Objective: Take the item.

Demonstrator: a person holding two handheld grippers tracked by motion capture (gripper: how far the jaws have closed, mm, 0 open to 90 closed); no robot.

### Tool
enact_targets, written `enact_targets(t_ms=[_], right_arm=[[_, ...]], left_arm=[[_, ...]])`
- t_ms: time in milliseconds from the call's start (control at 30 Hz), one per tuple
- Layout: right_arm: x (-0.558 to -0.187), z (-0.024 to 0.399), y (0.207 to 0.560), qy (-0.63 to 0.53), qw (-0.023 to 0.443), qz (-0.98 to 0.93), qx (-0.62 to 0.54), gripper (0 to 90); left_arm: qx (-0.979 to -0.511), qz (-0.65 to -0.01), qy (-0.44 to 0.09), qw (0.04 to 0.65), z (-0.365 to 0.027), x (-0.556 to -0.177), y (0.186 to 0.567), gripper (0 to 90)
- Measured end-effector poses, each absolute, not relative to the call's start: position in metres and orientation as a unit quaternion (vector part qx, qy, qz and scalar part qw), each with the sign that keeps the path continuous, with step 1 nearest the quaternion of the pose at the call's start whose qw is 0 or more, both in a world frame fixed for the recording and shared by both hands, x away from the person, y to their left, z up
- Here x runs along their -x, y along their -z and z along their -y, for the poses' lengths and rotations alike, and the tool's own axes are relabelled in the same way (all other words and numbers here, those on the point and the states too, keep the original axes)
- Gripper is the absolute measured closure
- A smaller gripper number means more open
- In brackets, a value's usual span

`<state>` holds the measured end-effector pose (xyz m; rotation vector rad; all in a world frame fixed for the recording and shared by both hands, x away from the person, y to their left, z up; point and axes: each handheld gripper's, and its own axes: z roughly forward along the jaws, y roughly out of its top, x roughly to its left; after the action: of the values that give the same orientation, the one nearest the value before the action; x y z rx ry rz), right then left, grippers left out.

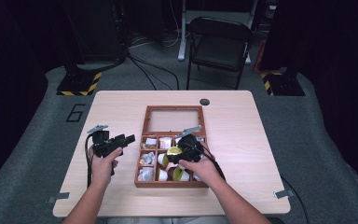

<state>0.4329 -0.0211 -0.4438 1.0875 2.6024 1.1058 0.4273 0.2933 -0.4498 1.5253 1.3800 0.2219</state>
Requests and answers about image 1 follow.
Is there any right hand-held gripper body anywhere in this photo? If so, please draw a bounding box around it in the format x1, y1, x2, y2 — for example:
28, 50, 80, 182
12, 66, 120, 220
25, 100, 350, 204
174, 124, 205, 164

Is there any grey tape strip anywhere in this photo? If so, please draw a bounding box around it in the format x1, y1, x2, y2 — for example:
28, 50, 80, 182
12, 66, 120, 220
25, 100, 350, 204
47, 191, 71, 204
273, 189, 296, 200

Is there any thin black floor cable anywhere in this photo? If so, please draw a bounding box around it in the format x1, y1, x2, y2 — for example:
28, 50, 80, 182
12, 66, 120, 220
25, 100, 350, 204
280, 175, 310, 224

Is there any green-lidded white coffee pod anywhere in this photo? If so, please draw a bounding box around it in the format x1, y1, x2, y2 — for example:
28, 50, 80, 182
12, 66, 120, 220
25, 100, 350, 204
157, 152, 170, 168
172, 166, 191, 183
166, 146, 184, 159

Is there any person's right hand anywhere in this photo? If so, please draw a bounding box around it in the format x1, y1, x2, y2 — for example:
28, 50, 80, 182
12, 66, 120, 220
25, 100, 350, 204
178, 141, 228, 189

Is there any black equipment cabinet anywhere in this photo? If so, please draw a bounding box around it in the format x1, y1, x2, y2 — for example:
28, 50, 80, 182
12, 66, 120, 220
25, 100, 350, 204
59, 0, 129, 65

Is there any wooden box with glass lid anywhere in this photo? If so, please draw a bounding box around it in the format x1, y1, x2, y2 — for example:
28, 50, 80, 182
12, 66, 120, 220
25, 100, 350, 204
133, 105, 212, 189

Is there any black folding chair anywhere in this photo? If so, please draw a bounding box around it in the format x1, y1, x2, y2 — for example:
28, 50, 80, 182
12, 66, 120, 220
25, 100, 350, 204
186, 16, 253, 91

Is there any person's left hand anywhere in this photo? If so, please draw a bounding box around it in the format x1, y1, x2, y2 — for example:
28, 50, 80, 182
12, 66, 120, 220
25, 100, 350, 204
88, 145, 124, 189

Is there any black hazard-striped stand base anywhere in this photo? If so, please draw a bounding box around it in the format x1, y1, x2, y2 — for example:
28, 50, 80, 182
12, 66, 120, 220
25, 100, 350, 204
259, 70, 306, 97
56, 70, 103, 97

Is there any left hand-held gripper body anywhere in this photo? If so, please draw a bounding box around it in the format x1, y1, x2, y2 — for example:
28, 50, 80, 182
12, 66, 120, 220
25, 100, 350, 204
86, 124, 123, 159

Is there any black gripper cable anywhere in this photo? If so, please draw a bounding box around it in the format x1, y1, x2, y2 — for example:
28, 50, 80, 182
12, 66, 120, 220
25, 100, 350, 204
192, 146, 227, 182
84, 133, 95, 189

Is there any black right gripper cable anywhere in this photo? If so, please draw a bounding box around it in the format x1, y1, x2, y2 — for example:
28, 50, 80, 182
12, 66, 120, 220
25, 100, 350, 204
192, 146, 227, 182

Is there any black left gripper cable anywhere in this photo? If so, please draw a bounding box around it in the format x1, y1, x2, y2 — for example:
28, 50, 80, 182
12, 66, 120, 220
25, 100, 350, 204
84, 133, 95, 189

